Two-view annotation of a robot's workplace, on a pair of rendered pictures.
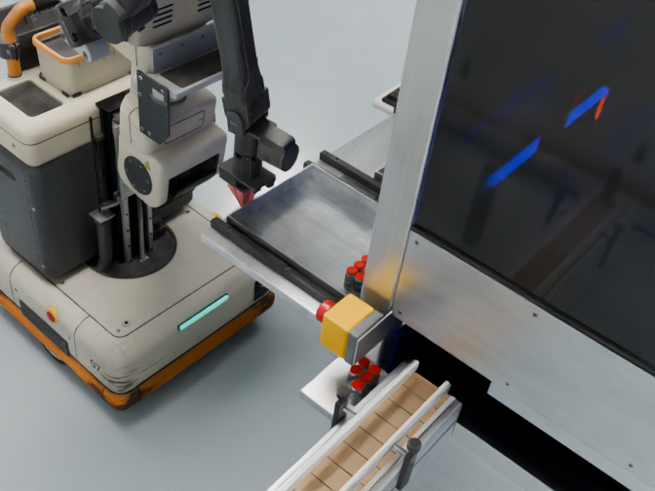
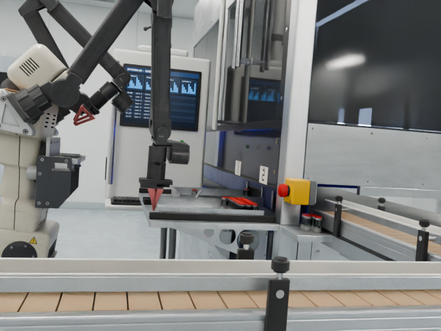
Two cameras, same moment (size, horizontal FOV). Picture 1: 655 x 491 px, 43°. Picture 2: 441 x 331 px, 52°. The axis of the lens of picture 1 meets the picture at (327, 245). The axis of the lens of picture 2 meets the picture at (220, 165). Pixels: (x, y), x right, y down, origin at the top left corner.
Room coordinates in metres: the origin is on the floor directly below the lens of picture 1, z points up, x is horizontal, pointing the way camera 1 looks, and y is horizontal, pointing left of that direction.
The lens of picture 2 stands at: (0.21, 1.09, 1.13)
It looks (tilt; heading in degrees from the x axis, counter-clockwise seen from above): 3 degrees down; 312
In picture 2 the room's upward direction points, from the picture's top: 4 degrees clockwise
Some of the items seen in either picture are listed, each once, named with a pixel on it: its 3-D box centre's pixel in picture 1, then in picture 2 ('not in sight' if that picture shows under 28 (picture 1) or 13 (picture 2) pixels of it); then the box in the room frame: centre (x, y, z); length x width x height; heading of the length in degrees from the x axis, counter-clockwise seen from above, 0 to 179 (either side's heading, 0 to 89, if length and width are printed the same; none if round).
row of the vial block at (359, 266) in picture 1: (375, 258); (235, 206); (1.20, -0.10, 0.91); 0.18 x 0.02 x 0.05; 145
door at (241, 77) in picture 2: not in sight; (237, 60); (1.58, -0.49, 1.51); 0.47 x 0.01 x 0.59; 145
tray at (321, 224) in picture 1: (332, 234); (204, 207); (1.27, -0.01, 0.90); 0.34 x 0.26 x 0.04; 55
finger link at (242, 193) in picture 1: (242, 188); (150, 195); (1.32, 0.19, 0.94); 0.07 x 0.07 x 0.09; 56
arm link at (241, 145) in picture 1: (251, 138); (159, 154); (1.31, 0.17, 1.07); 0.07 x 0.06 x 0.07; 62
